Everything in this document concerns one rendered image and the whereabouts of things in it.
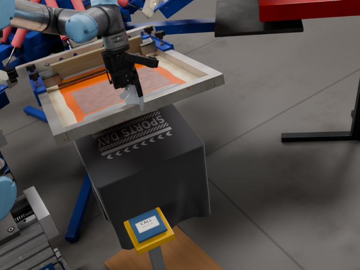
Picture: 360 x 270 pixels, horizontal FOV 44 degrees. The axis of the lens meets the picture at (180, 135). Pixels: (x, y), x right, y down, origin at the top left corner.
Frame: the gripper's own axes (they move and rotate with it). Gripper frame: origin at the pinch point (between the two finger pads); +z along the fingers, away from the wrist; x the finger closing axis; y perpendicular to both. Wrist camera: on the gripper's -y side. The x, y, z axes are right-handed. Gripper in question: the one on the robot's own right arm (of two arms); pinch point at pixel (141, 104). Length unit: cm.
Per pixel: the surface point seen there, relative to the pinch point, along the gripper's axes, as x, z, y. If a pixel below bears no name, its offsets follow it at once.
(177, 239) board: -68, 110, -13
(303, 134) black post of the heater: -100, 99, -123
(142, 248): 19.1, 38.0, 16.3
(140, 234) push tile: 15.8, 35.1, 15.4
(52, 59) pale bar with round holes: -80, -5, 17
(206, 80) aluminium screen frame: 1.9, -0.8, -23.0
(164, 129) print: -28.3, 24.7, -12.2
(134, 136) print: -31.2, 23.9, -0.1
